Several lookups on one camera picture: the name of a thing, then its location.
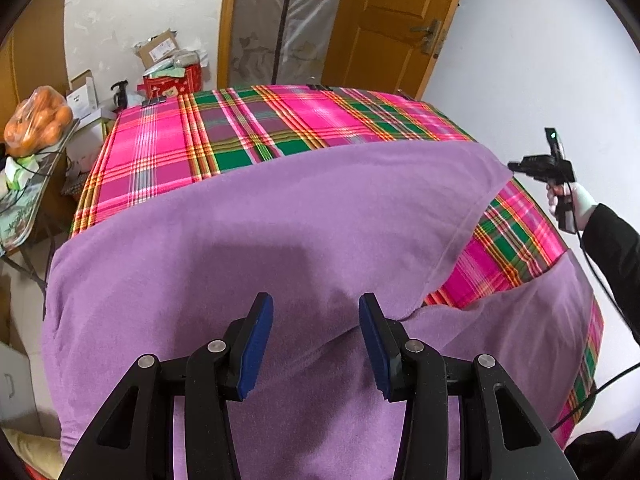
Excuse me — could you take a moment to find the wooden door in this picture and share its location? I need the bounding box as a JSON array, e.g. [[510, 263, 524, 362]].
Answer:
[[322, 0, 474, 104]]

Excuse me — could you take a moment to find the person's right forearm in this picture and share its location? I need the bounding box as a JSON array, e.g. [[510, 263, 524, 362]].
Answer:
[[580, 203, 640, 347]]

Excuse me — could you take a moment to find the black tripod clamp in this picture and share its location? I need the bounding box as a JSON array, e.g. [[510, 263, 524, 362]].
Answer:
[[110, 79, 131, 111]]

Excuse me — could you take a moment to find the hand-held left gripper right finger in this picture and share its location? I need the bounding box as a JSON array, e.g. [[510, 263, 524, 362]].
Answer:
[[359, 292, 578, 480]]

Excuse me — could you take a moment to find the wooden wardrobe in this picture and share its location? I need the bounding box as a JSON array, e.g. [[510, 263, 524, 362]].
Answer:
[[0, 0, 71, 127]]

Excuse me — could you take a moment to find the white drawer cabinet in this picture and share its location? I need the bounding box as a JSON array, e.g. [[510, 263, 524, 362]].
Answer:
[[0, 341, 47, 437]]

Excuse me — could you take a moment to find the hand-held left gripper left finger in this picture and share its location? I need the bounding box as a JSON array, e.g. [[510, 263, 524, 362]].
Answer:
[[59, 292, 275, 480]]

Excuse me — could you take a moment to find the purple fleece garment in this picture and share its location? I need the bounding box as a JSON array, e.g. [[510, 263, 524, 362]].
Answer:
[[41, 140, 599, 480]]

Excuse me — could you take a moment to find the wooden door frame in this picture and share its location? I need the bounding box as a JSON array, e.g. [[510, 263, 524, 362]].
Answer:
[[216, 0, 244, 89]]

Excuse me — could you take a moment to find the folding table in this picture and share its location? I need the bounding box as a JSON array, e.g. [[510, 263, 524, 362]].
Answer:
[[0, 119, 82, 322]]

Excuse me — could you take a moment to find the black cable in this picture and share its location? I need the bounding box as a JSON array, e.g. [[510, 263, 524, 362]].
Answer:
[[549, 217, 640, 432]]

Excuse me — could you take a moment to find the bag of oranges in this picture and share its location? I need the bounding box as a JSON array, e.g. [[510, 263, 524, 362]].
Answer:
[[4, 87, 75, 159]]

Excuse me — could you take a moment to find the person's right hand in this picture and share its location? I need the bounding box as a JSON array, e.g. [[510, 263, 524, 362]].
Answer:
[[546, 181, 597, 222]]

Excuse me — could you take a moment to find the metal door handle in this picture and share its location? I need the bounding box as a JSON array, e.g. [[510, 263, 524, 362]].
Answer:
[[409, 18, 444, 57]]

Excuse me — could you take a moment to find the white cardboard box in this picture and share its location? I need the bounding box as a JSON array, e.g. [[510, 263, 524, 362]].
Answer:
[[67, 69, 102, 119]]

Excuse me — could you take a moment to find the clear plastic curtain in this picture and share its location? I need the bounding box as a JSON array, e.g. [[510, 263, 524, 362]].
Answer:
[[230, 0, 359, 87]]

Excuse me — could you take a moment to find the green white tissue pack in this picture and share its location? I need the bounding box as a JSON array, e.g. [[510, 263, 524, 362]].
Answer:
[[4, 155, 42, 190]]

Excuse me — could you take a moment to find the pink green plaid cloth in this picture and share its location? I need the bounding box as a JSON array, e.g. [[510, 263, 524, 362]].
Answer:
[[70, 85, 606, 452]]

